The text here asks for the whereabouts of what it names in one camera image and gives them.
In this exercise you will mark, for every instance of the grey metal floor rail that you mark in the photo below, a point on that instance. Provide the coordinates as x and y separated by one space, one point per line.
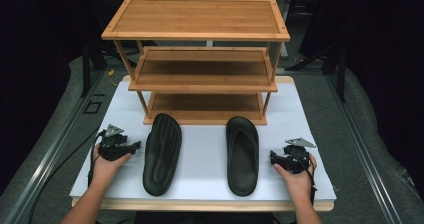
43 165
366 164

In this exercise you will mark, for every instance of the wooden three-tier shoe rack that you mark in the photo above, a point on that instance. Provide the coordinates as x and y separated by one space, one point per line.
200 17

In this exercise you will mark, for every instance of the person's right hand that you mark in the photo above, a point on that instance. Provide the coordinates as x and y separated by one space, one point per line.
298 184

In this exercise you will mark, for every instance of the white table mat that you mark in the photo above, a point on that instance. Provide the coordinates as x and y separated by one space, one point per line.
200 157

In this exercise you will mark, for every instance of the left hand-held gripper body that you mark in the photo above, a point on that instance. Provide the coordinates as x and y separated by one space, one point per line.
111 149

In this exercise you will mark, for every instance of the person's dark clothing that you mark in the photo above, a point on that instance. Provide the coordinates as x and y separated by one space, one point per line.
200 219

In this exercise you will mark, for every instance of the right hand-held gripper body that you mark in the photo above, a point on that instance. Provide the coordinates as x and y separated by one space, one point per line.
296 159

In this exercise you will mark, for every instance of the yellow tag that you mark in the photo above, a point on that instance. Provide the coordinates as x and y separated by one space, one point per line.
111 73

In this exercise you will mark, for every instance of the black slipper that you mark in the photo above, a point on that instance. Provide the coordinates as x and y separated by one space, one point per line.
162 154
242 157

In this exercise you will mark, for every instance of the wooden table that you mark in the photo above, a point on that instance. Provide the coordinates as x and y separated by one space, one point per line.
200 205

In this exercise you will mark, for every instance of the black metal stand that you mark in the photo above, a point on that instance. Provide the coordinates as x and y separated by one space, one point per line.
340 77

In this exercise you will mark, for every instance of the person's left hand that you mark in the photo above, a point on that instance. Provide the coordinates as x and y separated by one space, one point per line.
105 170

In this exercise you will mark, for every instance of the white metal stand leg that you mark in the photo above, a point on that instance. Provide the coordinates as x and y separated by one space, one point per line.
209 43
284 47

